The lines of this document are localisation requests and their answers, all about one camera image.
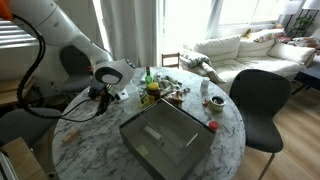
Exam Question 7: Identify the red round lid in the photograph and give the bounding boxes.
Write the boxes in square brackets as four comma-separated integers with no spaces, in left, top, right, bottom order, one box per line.
[208,120,220,132]

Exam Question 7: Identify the wooden chair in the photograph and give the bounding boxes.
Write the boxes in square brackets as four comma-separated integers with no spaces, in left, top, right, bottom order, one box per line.
[161,52,181,69]

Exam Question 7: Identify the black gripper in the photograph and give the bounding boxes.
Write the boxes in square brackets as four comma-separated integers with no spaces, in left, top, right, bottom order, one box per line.
[88,84,114,117]

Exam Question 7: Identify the floral cushion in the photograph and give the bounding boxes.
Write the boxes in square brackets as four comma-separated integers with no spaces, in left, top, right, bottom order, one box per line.
[253,28,287,44]

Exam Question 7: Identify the black plant stand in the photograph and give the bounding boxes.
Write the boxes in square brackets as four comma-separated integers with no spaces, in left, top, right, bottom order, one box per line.
[286,9,316,38]

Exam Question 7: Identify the large clear plastic pitcher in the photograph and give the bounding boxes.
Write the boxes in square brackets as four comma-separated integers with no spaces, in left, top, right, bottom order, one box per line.
[122,84,143,115]

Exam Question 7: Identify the light wooden board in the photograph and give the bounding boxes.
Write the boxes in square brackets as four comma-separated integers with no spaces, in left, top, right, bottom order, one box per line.
[0,136,49,180]

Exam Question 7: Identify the light wooden block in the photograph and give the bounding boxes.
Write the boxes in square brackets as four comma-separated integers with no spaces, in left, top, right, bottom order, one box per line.
[61,128,81,145]

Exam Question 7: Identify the small white pill bottle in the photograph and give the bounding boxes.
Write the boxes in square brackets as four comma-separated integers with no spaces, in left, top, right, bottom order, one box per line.
[200,76,211,94]

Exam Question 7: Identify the folded grey blanket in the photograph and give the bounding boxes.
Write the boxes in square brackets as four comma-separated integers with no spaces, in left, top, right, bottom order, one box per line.
[179,49,226,84]

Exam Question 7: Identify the patterned throw blanket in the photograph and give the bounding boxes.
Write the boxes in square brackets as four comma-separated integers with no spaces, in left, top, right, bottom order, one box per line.
[288,35,320,51]

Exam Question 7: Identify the dark grey office chair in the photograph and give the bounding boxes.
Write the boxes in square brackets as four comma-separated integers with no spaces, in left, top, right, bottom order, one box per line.
[51,44,96,101]

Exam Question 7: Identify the green bottle red cap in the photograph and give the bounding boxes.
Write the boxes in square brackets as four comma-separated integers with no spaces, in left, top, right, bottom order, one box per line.
[144,65,153,85]

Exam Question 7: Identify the wooden desk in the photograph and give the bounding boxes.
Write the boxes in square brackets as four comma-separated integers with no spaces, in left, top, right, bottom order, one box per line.
[0,75,36,108]

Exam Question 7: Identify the white window blinds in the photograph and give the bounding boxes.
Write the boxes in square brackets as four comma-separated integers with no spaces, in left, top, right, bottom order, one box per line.
[0,19,39,49]

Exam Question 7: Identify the yellow lid jar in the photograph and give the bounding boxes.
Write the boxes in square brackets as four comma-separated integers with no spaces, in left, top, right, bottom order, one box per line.
[146,81,162,103]

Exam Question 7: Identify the brown snack packet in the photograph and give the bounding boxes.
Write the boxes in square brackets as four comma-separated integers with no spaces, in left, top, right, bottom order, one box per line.
[166,91,184,104]

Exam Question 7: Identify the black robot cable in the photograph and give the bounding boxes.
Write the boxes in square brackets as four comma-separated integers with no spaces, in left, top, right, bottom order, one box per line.
[13,14,108,123]

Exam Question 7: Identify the grey padded office chair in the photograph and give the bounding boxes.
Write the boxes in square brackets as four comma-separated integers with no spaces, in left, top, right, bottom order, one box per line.
[0,107,63,148]

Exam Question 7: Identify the white paper roll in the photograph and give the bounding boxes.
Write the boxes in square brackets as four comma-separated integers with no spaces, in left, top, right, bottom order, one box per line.
[143,125,162,141]

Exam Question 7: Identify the white sofa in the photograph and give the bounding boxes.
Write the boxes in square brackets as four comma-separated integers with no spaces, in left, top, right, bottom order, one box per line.
[183,28,317,96]

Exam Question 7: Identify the black coffee table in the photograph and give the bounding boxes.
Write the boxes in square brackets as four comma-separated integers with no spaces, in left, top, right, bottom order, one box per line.
[293,64,320,96]

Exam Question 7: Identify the white curtain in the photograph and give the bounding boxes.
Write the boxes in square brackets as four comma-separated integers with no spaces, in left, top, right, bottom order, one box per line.
[99,0,159,69]

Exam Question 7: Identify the dark shell dining chair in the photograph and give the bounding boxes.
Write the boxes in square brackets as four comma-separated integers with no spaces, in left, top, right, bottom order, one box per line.
[229,68,293,180]

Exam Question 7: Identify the dark open cardboard box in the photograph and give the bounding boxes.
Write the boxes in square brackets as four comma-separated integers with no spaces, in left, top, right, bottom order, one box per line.
[119,98,217,180]

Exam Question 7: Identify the crumpled cloth on plate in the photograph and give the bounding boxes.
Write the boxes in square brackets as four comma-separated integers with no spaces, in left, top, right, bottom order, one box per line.
[153,73,184,98]

